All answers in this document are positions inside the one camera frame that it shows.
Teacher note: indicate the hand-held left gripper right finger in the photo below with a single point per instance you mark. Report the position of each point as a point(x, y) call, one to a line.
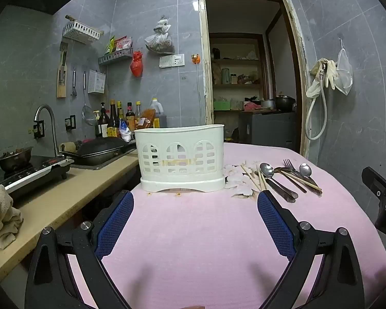
point(275, 225)

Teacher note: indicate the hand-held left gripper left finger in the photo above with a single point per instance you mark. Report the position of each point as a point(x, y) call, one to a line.
point(115, 222)

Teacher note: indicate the engraved steel utensil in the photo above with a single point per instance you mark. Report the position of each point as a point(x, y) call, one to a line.
point(281, 193)

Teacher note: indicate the wooden chopstick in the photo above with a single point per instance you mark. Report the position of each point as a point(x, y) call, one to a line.
point(249, 171)
point(261, 180)
point(251, 177)
point(278, 169)
point(308, 188)
point(304, 182)

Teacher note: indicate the large round steel spoon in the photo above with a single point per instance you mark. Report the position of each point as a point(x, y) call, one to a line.
point(267, 170)

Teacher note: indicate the steel fork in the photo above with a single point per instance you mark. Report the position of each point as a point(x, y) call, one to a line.
point(289, 166)

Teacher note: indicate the ornate steel spoon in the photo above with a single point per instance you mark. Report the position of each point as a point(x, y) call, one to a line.
point(305, 170)

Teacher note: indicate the white plastic utensil holder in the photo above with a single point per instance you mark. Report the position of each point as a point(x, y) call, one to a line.
point(180, 180)

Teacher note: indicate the beige kitchen counter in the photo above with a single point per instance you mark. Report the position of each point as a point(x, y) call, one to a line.
point(51, 209)

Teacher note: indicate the black frying pan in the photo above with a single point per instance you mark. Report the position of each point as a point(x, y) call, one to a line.
point(96, 149)

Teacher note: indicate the pink floral tablecloth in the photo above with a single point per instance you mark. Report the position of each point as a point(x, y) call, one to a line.
point(196, 247)

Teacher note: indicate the white salt bag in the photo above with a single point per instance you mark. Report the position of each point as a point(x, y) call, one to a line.
point(127, 132)

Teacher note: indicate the black induction cooker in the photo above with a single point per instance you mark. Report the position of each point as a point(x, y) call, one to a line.
point(35, 173)

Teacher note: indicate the grey cabinet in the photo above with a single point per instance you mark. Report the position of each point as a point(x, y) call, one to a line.
point(267, 128)

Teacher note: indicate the row of sauce bottles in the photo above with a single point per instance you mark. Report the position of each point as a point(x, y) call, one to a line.
point(112, 122)

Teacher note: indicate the orange packet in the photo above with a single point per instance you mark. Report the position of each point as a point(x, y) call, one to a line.
point(146, 119)

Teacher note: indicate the steel mesh strainer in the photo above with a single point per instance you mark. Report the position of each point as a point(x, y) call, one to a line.
point(89, 116)

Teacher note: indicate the white mesh bag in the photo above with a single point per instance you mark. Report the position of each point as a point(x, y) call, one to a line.
point(344, 77)

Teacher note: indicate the plastic oil jug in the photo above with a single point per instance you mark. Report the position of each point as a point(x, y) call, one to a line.
point(159, 116)

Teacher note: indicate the steel faucet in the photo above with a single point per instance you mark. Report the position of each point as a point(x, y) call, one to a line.
point(53, 125)

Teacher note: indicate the beige towel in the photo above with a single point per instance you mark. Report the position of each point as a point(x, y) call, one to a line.
point(0, 219)

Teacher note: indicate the metal bowl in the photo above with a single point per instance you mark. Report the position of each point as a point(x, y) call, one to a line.
point(14, 161)

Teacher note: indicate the silver pot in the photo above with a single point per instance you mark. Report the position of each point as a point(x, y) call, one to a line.
point(267, 104)

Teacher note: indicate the pink cloth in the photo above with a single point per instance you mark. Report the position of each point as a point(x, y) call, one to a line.
point(252, 106)

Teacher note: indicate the beige rubber gloves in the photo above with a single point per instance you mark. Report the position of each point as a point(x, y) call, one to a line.
point(331, 70)

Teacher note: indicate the black pot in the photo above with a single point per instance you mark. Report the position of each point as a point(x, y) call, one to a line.
point(284, 103)

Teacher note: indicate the green box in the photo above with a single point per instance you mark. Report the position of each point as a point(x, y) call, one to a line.
point(222, 105)

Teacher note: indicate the steel peeler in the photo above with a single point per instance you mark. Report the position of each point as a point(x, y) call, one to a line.
point(74, 83)

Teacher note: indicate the wooden knife rack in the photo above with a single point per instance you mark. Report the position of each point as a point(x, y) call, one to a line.
point(61, 87)

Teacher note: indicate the small jar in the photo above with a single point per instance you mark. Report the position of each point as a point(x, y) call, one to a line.
point(234, 79)

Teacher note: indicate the green thermos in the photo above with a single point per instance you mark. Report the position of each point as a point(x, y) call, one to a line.
point(225, 76)

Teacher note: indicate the red plastic bag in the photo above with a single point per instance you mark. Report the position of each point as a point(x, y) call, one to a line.
point(136, 66)

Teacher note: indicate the wooden shelf unit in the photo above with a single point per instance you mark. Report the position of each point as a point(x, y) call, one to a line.
point(238, 60)

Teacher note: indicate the colourful seasoning packets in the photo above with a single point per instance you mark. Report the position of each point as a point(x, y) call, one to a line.
point(119, 45)

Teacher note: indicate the orange plug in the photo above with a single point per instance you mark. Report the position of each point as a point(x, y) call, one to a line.
point(196, 59)

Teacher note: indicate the clear plastic bag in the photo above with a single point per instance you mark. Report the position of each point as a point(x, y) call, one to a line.
point(159, 41)

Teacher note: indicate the black wall outlet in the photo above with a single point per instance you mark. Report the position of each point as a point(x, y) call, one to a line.
point(39, 129)
point(70, 123)

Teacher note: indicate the white wall box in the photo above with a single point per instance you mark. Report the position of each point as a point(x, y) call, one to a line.
point(96, 82)

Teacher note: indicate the grey wall shelf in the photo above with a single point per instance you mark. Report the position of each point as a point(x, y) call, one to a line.
point(114, 58)

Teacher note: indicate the white switch socket panel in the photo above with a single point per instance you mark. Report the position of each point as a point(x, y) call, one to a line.
point(171, 60)

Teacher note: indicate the wooden door frame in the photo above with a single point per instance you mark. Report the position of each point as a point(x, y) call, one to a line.
point(202, 70)

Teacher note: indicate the white wall basket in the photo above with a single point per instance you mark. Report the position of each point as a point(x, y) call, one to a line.
point(80, 32)

